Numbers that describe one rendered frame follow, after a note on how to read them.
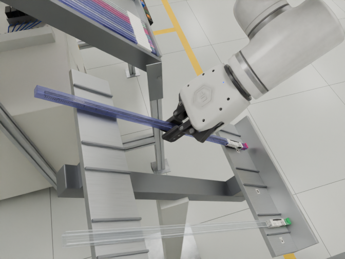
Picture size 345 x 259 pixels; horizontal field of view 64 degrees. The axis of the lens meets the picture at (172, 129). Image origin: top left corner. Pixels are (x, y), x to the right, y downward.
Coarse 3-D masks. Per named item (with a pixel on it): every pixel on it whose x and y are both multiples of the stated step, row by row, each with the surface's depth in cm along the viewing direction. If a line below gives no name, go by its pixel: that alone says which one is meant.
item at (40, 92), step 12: (36, 96) 36; (48, 96) 37; (60, 96) 38; (72, 96) 40; (84, 108) 41; (96, 108) 42; (108, 108) 43; (120, 108) 45; (132, 120) 47; (144, 120) 48; (156, 120) 50
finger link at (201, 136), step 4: (212, 128) 48; (196, 132) 49; (200, 132) 49; (204, 132) 48; (208, 132) 48; (196, 136) 49; (200, 136) 49; (204, 136) 48; (208, 136) 49; (200, 140) 48; (204, 140) 49
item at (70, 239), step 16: (192, 224) 41; (208, 224) 43; (224, 224) 46; (240, 224) 49; (256, 224) 52; (288, 224) 61; (64, 240) 28; (80, 240) 28; (96, 240) 30; (112, 240) 31; (128, 240) 33
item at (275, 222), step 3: (270, 219) 57; (273, 219) 57; (276, 219) 58; (279, 219) 59; (282, 219) 60; (273, 222) 57; (276, 222) 58; (279, 222) 58; (282, 222) 59; (273, 225) 56; (276, 225) 57; (279, 225) 58; (282, 225) 59
